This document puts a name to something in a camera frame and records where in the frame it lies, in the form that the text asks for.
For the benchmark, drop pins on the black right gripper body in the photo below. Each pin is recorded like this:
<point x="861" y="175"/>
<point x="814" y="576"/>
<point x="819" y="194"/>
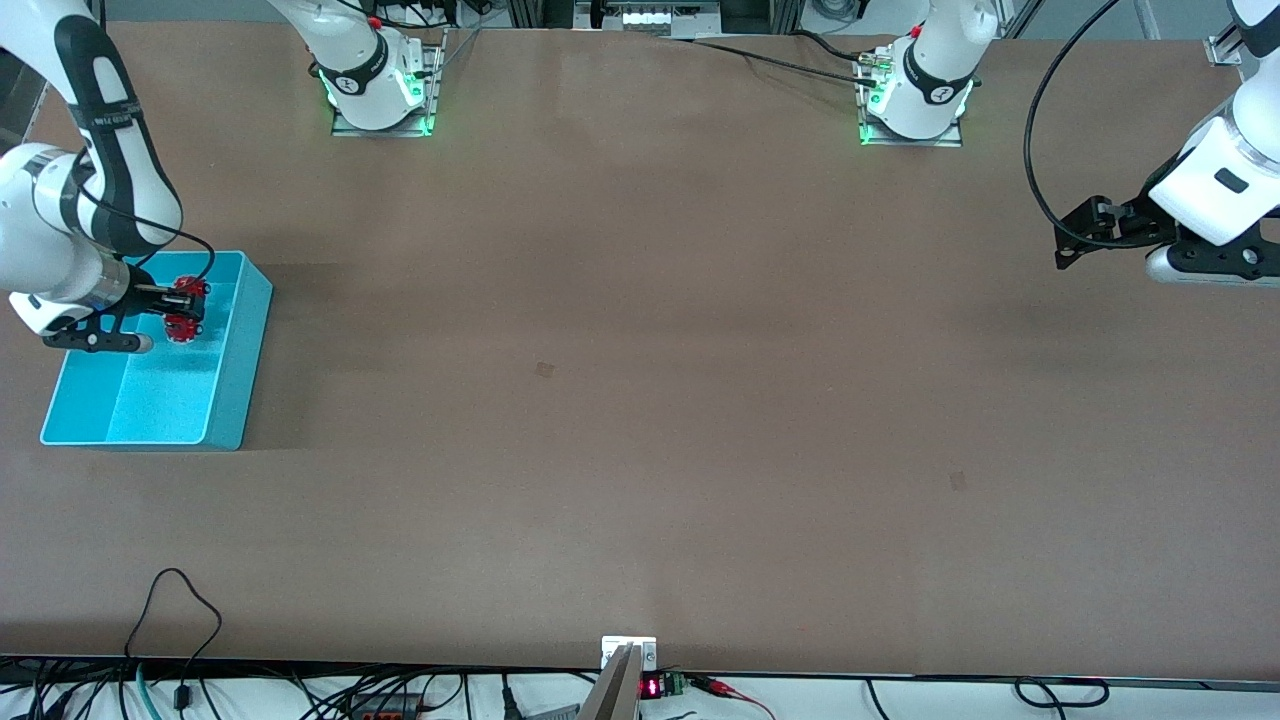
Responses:
<point x="147" y="291"/>

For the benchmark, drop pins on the red beetle toy car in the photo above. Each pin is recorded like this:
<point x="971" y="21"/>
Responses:
<point x="183" y="330"/>

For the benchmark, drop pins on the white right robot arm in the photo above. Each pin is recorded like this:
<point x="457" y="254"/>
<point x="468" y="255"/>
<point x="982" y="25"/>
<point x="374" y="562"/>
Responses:
<point x="40" y="250"/>

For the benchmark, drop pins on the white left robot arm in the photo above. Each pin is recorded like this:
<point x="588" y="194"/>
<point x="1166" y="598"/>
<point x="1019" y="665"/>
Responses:
<point x="930" y="70"/>

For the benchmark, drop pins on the blue plastic box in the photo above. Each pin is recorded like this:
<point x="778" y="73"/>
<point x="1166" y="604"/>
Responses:
<point x="160" y="400"/>

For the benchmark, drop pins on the black power strip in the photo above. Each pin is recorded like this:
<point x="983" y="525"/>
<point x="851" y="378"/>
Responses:
<point x="385" y="708"/>

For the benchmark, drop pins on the silver lit device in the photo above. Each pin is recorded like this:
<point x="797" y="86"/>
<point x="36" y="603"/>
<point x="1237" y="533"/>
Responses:
<point x="670" y="15"/>

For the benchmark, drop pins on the grey metal bar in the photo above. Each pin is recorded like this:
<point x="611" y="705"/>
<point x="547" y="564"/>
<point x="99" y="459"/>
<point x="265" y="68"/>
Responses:
<point x="612" y="695"/>

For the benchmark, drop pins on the red digit display module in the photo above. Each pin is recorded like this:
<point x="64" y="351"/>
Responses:
<point x="652" y="687"/>

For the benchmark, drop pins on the silver aluminium frame profile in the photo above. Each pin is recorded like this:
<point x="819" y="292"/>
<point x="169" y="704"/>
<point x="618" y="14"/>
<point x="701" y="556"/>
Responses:
<point x="1220" y="50"/>

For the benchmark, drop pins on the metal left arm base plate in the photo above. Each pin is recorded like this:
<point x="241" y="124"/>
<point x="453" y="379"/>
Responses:
<point x="915" y="142"/>

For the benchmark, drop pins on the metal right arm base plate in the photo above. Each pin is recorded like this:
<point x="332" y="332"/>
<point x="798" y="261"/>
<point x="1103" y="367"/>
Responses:
<point x="380" y="131"/>

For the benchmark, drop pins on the white mounting bracket plate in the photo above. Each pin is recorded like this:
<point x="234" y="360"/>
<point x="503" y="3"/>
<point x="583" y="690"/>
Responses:
<point x="615" y="648"/>

